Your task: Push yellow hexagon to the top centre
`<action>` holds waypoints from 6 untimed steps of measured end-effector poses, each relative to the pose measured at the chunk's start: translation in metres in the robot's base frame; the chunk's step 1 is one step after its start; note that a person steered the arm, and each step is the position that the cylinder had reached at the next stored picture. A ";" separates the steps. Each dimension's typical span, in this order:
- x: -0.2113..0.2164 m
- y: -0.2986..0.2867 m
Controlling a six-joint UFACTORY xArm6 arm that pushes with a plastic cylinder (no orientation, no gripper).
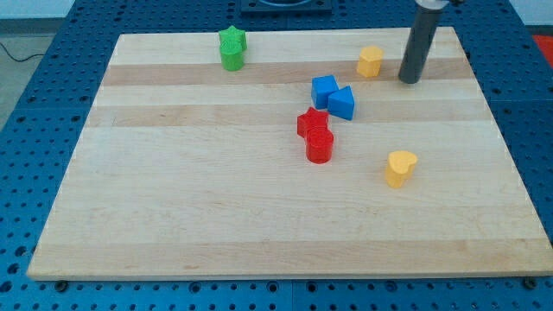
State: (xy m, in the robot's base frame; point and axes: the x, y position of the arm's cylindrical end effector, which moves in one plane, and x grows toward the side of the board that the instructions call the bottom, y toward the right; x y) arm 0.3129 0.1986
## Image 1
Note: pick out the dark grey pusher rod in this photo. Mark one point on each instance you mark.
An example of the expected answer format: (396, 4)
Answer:
(419, 42)

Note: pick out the silver rod mount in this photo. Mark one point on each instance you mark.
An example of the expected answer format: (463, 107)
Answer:
(432, 3)

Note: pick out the yellow hexagon block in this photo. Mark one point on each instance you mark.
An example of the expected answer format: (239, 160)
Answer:
(370, 60)

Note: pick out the blue triangle block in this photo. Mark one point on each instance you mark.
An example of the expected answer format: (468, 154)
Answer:
(341, 103)

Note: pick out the blue cube block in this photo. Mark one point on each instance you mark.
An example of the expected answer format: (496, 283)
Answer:
(321, 88)

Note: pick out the yellow heart block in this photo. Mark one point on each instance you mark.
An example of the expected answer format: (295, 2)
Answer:
(399, 167)

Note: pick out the red star block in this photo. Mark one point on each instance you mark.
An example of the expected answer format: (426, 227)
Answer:
(311, 119)

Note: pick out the red cylinder block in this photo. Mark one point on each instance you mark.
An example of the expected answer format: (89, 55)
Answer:
(319, 145)

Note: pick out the wooden board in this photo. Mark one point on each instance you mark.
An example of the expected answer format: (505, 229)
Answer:
(185, 171)

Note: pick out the green star block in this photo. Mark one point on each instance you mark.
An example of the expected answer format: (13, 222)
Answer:
(233, 34)

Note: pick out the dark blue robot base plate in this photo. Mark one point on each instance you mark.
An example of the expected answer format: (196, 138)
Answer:
(284, 6)

